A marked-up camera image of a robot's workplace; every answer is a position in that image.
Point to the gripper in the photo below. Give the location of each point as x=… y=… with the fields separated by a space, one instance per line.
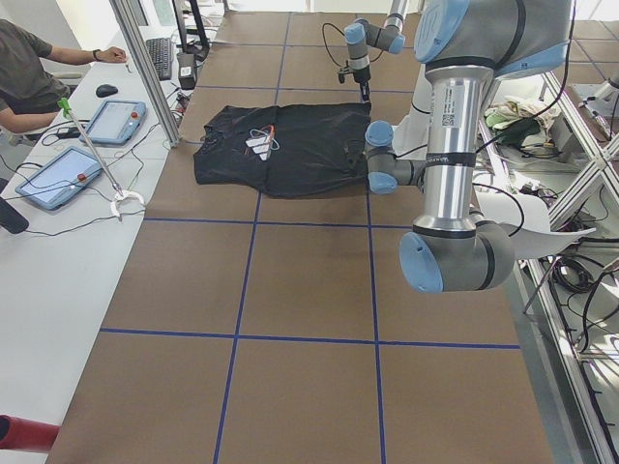
x=352 y=156
x=361 y=75

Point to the black graphic t-shirt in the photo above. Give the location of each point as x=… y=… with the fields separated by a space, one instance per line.
x=283 y=151

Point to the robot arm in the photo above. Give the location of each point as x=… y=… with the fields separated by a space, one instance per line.
x=464 y=48
x=361 y=35

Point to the pile of clothes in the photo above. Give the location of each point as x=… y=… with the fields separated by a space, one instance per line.
x=520 y=122

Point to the black power adapter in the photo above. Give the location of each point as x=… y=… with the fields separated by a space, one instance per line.
x=187 y=75

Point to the white plastic chair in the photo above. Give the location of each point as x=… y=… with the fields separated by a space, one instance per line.
x=530 y=232

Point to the black keyboard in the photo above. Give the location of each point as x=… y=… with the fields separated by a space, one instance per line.
x=160 y=52

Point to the upper blue teach pendant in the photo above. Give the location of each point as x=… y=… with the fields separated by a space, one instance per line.
x=115 y=122

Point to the blue teach pendant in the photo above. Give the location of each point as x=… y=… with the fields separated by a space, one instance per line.
x=61 y=179
x=115 y=122

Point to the black computer mouse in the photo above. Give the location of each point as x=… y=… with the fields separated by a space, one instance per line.
x=106 y=90

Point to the lower blue teach pendant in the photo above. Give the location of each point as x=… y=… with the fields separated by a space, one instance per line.
x=61 y=179

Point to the seated person in green shirt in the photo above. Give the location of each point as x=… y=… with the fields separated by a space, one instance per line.
x=30 y=94

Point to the red cylinder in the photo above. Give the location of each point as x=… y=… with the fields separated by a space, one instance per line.
x=27 y=435

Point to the aluminium frame post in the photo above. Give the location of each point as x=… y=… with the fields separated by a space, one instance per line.
x=129 y=27

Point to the green handled reacher grabber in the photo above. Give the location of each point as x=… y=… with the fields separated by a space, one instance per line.
x=121 y=194

